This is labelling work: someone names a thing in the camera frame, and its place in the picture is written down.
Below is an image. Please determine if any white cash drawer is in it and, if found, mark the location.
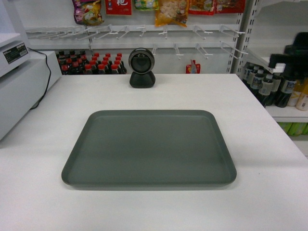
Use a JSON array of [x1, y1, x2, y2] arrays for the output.
[[0, 51, 62, 138]]

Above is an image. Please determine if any white electronic scale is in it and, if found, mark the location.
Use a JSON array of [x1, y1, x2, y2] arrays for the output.
[[0, 33, 30, 77]]

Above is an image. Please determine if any white checkout table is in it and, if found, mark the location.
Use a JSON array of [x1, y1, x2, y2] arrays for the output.
[[0, 74, 308, 231]]

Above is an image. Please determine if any red brown snack bag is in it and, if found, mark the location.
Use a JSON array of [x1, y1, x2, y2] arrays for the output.
[[188, 0, 215, 15]]

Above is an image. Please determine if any green yellow snack bag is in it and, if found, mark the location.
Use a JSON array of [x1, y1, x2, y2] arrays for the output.
[[134, 0, 159, 11]]

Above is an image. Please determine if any black power cable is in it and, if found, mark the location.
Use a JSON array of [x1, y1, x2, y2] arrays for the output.
[[26, 47, 52, 110]]

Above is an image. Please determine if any grey rectangular serving tray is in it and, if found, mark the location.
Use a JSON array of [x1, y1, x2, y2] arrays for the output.
[[61, 110, 237, 190]]

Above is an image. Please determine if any purple snack bag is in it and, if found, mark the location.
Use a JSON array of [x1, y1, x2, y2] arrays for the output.
[[72, 0, 104, 26]]

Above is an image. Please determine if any black barcode scanner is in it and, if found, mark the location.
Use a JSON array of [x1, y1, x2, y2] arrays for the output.
[[128, 48, 156, 89]]

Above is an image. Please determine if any white side shelf unit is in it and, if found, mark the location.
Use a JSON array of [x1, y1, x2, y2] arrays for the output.
[[226, 0, 308, 157]]

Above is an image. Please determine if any red chili snack bag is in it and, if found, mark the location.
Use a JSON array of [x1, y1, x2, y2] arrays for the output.
[[215, 0, 246, 13]]

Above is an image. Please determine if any yellow orange snack bag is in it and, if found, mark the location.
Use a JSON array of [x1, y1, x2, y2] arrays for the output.
[[154, 0, 189, 27]]

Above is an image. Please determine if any white peg hook rack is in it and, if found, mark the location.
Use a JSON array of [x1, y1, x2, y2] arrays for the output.
[[26, 24, 245, 58]]

